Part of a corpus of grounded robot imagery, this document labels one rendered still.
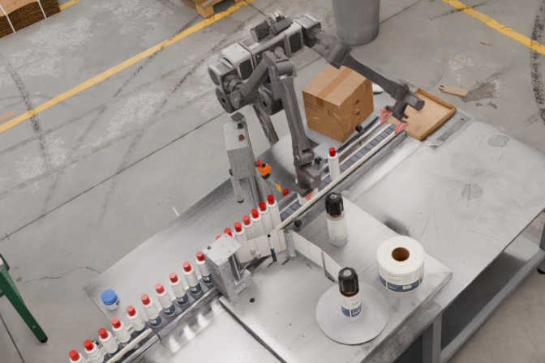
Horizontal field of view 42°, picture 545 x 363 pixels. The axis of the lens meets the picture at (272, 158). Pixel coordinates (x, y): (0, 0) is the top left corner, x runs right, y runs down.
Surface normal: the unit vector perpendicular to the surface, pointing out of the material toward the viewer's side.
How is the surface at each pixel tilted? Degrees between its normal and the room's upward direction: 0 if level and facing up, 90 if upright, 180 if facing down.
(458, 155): 0
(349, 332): 0
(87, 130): 0
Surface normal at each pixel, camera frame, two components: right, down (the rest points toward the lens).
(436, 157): -0.14, -0.69
